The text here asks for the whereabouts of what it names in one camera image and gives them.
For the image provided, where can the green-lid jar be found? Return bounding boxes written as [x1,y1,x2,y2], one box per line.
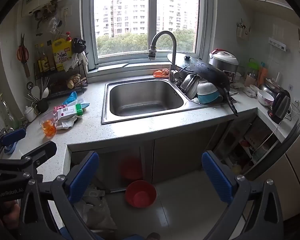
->
[246,59,260,80]

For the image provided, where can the slim oil bottle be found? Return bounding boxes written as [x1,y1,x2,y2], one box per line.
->
[34,44,43,72]

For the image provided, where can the orange carton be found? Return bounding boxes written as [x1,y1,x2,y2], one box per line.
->
[257,62,268,87]

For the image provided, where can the red plastic basin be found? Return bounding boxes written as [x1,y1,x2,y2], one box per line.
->
[125,180,157,208]

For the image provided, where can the yellow detergent box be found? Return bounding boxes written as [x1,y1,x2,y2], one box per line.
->
[52,38,73,70]

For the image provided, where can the yellow-label oil bottle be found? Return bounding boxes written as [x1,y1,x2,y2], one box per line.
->
[40,42,52,72]

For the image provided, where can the white ladle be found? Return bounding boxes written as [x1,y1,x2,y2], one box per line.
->
[31,86,41,102]

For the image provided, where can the grey trash bag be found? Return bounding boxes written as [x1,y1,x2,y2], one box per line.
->
[74,177,118,232]

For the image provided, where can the clear plastic bag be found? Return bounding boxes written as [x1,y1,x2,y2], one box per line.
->
[49,15,64,34]

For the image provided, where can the person's left hand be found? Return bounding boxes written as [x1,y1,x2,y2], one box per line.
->
[0,200,22,230]

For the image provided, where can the orange sauce packet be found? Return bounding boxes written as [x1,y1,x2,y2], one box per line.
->
[39,111,58,138]

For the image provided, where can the stainless steel sink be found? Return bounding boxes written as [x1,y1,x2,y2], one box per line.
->
[101,78,238,125]

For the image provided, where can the red-handled scissors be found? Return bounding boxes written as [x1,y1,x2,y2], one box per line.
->
[17,33,30,62]

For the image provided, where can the silver rice cooker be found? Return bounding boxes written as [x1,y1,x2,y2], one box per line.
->
[209,49,239,83]

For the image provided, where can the black wire rack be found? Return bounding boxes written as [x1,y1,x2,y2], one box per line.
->
[34,60,89,100]

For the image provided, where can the steel gooseneck faucet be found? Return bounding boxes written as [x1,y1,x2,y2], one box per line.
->
[147,31,184,82]

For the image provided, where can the black frying pan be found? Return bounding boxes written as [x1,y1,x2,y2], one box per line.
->
[180,61,239,117]

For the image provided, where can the white teapot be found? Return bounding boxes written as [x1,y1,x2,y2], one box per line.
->
[24,105,38,122]

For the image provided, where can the wall utensil holder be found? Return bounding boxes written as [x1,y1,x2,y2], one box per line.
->
[236,19,250,40]

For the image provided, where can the white disposable glove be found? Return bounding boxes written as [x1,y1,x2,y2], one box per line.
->
[56,115,82,130]

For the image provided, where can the grey base cabinet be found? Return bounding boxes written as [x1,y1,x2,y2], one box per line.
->
[70,115,259,193]

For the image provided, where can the clear glass bottle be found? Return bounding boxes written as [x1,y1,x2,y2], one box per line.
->
[0,94,20,130]

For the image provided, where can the white wall rack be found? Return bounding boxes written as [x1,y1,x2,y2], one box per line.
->
[268,37,288,52]

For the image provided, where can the white and green box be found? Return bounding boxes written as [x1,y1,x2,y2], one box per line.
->
[57,103,84,119]

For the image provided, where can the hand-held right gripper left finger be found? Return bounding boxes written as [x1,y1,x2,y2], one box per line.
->
[17,151,100,240]

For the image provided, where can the blue plastic bag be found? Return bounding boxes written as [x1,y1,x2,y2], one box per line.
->
[61,91,78,107]

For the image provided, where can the glass pan lid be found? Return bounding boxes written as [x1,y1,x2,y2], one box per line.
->
[167,52,208,70]

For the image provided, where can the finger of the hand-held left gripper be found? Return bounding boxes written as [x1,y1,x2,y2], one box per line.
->
[0,127,27,158]
[0,141,57,180]

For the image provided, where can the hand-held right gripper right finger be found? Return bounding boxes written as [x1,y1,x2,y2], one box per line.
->
[201,151,284,240]

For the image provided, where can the white cloth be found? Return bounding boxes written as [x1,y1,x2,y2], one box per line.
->
[231,81,258,98]

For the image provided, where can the kitchen window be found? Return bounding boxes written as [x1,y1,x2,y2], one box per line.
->
[81,0,214,67]

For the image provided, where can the steel pot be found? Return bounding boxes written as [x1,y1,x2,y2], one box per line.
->
[259,79,284,98]

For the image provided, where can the black mug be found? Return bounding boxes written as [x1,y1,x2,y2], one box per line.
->
[35,97,50,114]

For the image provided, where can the open cabinet door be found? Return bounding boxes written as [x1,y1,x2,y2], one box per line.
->
[242,115,300,180]

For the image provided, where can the ginger root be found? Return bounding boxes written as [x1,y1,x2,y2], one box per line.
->
[67,74,82,88]

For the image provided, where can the white plastic bag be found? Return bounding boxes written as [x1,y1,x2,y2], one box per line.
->
[62,52,89,72]

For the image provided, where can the white floral bowl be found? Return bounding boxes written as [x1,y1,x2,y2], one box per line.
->
[257,90,275,107]

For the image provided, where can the black electric kettle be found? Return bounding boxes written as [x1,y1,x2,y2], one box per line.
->
[267,89,291,124]

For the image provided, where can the teal and white bowl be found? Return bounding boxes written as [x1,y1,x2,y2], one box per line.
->
[196,80,222,105]

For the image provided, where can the orange cloth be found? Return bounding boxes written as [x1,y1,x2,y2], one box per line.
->
[153,69,170,78]

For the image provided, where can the black plastic bag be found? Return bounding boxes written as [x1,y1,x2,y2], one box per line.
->
[72,38,87,54]

